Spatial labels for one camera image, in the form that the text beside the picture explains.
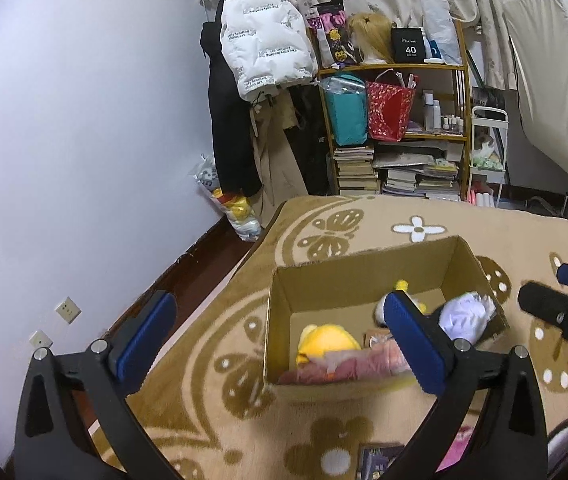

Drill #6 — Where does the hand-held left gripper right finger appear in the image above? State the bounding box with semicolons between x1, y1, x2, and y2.
381;291;549;480

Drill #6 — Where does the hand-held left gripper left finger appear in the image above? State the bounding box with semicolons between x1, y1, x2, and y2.
14;290;179;480

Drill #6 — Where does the white fluffy duck plush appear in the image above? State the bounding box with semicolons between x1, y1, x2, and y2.
375;280;427;326

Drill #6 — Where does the purple haired plush doll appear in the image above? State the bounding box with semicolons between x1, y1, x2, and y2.
428;292;498;346

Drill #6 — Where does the pale pink soft block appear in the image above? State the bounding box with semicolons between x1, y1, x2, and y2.
279;345;412;386

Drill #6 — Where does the yellow plush toy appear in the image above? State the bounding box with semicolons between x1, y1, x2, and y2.
296;324;363;367

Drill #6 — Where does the pink plush toy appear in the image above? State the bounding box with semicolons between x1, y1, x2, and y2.
436;425;475;474

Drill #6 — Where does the cardboard box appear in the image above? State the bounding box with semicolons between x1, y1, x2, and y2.
263;235;510;403

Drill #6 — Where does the beige patterned blanket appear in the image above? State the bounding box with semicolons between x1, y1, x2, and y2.
89;195;568;480

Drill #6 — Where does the person's pale clothing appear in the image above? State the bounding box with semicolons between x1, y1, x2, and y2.
546;415;568;480

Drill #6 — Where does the black flat packet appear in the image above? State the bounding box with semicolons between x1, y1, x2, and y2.
356;441;407;480

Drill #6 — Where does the clear plastic bag of toys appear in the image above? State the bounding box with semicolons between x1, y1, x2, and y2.
193;155;265;243

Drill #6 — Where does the pile of papers and booklets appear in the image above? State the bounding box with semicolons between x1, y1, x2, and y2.
373;141;464;202

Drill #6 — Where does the stack of books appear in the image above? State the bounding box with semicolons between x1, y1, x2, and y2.
334;144;382;196

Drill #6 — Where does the white metal cart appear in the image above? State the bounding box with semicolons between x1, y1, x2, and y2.
466;106;509;209

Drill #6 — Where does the white hanging quilt cover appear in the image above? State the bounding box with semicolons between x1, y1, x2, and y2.
502;0;568;196

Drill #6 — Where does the beige hanging garment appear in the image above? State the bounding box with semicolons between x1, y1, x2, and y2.
250;87;309;226

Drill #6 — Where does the dark hanging garment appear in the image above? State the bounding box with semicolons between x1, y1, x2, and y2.
284;82;337;196

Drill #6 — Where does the row of small bottles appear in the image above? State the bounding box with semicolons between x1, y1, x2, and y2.
421;89;466;134

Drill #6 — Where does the black hanging coat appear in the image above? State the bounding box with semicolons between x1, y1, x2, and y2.
201;20;265;197

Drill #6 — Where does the red gift bag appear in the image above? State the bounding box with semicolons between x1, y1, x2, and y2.
365;71;417;142

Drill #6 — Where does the teal bag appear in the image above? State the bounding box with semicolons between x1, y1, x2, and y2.
320;74;369;146

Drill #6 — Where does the wooden shelf rack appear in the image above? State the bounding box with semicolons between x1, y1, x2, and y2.
316;20;472;202

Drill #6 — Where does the white plastic bag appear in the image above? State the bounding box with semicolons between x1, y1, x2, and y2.
421;0;464;63

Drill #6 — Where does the black box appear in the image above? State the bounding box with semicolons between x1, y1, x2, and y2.
390;26;425;64

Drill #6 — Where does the blonde wig on head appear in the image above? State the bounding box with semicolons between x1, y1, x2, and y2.
348;12;397;66

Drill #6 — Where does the purple printed packet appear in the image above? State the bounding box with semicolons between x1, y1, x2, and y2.
306;2;359;68

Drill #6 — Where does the white puffer jacket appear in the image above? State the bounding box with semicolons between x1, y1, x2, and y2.
220;0;317;99

